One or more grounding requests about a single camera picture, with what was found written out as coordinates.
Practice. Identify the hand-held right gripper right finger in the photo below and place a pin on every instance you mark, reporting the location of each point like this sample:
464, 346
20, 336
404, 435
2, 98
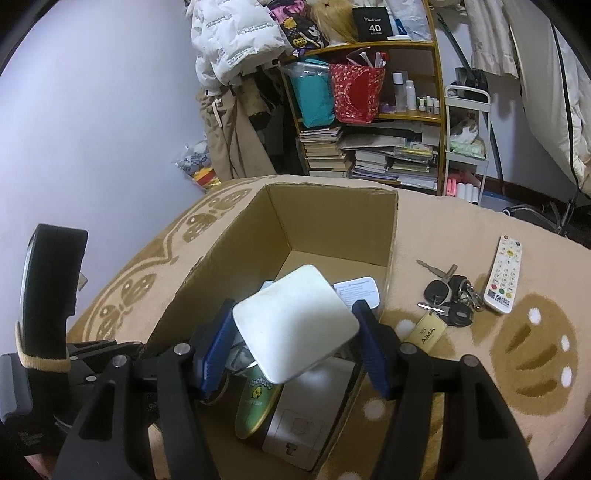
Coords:
371, 350

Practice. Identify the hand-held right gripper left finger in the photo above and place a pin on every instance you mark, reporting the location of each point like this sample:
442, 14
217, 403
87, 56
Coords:
217, 350

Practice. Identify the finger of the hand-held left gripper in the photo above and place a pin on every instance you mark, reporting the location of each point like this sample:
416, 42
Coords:
92, 353

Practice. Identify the white power adapter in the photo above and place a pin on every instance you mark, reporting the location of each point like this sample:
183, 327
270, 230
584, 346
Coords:
362, 290

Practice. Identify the green round tin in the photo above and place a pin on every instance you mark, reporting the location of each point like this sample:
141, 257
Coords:
256, 406

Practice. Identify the white square dish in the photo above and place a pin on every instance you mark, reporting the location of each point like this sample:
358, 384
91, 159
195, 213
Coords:
295, 323

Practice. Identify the small cream carton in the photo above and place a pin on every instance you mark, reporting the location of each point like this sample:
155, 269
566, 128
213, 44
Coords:
300, 424

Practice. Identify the brown cardboard box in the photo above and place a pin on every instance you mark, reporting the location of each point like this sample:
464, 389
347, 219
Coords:
323, 221

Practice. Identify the bunch of keys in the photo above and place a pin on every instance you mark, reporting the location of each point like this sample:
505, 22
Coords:
438, 295

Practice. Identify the white remote control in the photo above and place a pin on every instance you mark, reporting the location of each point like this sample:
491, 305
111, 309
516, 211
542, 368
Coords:
504, 277

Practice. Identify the pink bottles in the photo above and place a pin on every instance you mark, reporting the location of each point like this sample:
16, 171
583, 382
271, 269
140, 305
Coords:
455, 184

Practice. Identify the white rolls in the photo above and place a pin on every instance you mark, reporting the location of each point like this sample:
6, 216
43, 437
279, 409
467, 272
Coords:
470, 193

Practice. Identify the clear bag of toys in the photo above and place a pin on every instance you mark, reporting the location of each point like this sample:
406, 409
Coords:
196, 164

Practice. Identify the messy pile of books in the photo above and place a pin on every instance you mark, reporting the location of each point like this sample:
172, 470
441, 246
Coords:
397, 159

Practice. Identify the neat stack of books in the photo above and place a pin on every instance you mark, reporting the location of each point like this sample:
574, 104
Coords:
323, 152

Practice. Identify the metal chair base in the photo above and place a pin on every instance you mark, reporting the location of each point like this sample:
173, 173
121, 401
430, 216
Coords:
540, 217

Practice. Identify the beige trousers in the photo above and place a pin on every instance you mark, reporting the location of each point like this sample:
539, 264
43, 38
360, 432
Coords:
231, 134

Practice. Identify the pale green packs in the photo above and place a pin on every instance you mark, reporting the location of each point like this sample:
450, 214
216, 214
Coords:
466, 148

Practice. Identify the calico plush toy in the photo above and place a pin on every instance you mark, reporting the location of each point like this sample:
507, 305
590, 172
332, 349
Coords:
464, 130

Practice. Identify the row of small bottles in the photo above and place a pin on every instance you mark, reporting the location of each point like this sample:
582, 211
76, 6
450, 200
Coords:
428, 106

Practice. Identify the short white bottle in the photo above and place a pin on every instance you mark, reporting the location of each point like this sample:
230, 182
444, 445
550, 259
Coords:
410, 97

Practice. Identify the tall white bottle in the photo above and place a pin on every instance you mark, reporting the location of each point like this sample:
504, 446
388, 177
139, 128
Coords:
399, 94

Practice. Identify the red patterned gift bag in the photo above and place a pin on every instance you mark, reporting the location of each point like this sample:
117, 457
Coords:
355, 92

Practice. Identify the teal bag in clear plastic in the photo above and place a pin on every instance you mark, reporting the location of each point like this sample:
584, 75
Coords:
314, 97

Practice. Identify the white rolling cart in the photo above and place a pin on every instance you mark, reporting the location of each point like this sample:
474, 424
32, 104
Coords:
466, 92

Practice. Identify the wooden shelf unit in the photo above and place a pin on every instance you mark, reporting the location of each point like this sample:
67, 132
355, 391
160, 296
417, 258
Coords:
438, 83

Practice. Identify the white puffy jacket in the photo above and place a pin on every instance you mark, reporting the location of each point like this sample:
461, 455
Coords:
231, 37

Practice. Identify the white hanging sheet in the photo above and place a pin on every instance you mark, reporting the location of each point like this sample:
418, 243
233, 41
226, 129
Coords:
549, 92

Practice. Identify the black printed box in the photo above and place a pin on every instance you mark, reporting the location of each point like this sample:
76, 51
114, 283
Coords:
373, 23

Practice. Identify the blonde wig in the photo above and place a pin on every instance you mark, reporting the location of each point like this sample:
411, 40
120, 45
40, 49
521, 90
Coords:
334, 21

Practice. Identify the white plastic bag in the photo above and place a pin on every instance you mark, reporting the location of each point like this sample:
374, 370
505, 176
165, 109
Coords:
408, 21

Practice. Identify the dark patterned cloth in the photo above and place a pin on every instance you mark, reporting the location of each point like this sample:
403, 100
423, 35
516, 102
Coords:
295, 25

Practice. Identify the cream curtain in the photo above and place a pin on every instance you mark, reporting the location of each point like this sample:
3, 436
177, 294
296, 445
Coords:
491, 37

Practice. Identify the wall socket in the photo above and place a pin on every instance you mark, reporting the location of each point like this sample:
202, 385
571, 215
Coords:
83, 280

